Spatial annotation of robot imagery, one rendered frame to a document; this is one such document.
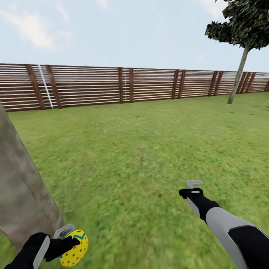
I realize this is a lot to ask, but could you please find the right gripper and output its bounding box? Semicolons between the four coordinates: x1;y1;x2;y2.
179;188;202;199

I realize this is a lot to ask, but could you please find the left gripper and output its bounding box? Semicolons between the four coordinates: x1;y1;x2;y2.
46;236;80;262

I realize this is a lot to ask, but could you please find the easter egg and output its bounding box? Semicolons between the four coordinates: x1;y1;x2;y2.
59;229;89;267

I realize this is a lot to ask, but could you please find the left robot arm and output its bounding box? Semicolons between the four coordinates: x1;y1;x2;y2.
4;224;80;269

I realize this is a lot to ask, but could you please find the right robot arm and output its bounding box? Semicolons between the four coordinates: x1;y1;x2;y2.
179;180;269;269

